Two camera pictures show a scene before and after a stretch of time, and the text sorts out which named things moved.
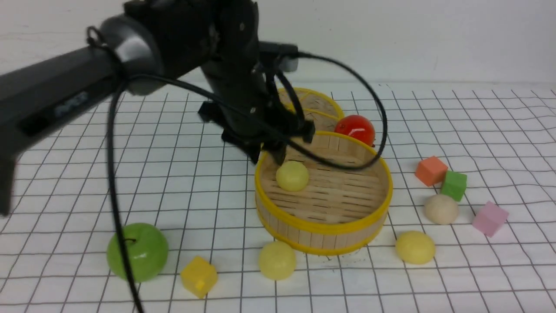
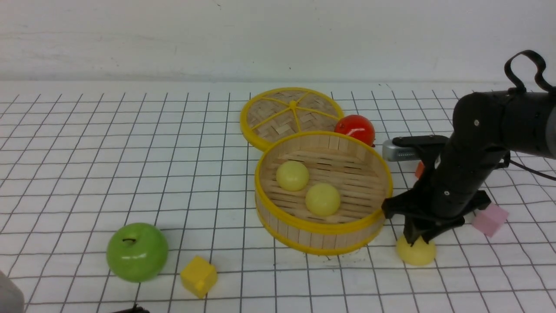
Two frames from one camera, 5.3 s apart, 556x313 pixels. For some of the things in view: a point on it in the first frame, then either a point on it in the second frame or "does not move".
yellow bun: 292,176 does not move
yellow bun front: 277,260 to 322,199
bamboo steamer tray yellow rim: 314,208 does not move
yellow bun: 415,248 does not move
